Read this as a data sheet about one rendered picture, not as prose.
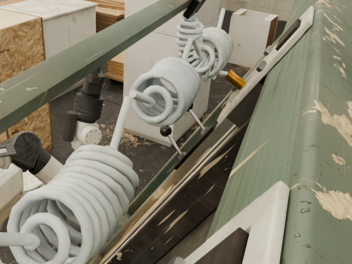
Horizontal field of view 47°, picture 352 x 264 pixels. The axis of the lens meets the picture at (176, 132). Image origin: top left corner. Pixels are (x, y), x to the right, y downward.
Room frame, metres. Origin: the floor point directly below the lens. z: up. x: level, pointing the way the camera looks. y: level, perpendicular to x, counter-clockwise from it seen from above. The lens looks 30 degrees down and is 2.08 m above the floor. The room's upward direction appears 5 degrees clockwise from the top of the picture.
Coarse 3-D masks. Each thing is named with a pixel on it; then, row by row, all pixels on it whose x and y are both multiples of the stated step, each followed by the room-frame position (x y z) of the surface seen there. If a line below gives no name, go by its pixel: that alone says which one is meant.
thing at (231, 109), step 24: (192, 24) 0.57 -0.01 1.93; (192, 48) 0.57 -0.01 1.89; (288, 48) 0.51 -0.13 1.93; (264, 72) 0.51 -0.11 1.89; (240, 96) 0.52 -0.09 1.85; (240, 120) 0.54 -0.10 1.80; (216, 144) 0.60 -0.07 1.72; (240, 144) 0.54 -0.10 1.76; (192, 168) 0.61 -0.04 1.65; (216, 168) 0.55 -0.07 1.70; (192, 192) 0.56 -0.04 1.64; (216, 192) 0.54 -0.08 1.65; (168, 216) 0.57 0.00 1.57; (192, 216) 0.55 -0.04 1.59; (144, 240) 0.58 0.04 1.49; (168, 240) 0.57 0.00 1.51
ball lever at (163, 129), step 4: (160, 128) 1.10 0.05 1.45; (164, 128) 1.09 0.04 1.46; (168, 128) 1.10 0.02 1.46; (160, 132) 1.10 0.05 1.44; (164, 132) 1.09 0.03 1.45; (168, 132) 1.09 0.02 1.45; (164, 136) 1.09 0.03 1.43; (168, 136) 1.09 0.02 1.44; (172, 140) 1.07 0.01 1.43; (176, 144) 1.07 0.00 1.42; (176, 148) 1.05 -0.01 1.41; (180, 152) 1.04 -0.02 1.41; (184, 152) 1.04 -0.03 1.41; (180, 156) 1.03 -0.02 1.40
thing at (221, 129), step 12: (228, 120) 0.98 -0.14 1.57; (216, 132) 0.98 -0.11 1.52; (204, 144) 0.99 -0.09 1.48; (192, 156) 1.00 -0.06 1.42; (180, 168) 1.01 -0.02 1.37; (168, 180) 1.02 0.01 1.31; (156, 192) 1.03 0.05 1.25; (144, 204) 1.05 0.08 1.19; (132, 216) 1.08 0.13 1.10; (120, 228) 1.10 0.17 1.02
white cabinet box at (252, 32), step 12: (240, 12) 6.03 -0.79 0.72; (252, 12) 6.20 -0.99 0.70; (240, 24) 5.81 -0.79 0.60; (252, 24) 5.74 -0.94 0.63; (264, 24) 5.68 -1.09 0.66; (276, 24) 6.03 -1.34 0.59; (240, 36) 5.80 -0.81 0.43; (252, 36) 5.73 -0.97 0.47; (264, 36) 5.66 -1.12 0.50; (240, 48) 5.79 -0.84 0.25; (252, 48) 5.72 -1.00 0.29; (264, 48) 5.65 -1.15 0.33; (228, 60) 5.85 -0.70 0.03; (240, 60) 5.78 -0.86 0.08; (252, 60) 5.70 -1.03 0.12
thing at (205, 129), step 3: (192, 105) 1.08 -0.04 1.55; (189, 108) 1.07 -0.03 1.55; (186, 111) 1.08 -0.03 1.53; (189, 111) 1.07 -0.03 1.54; (192, 111) 1.07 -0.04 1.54; (192, 114) 1.06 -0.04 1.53; (195, 117) 1.05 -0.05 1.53; (198, 120) 1.04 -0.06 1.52; (198, 123) 1.04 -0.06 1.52; (201, 123) 1.04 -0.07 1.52; (201, 126) 1.03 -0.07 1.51; (204, 129) 1.01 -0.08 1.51; (207, 129) 1.01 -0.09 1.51; (201, 132) 1.02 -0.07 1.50; (204, 132) 1.01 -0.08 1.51
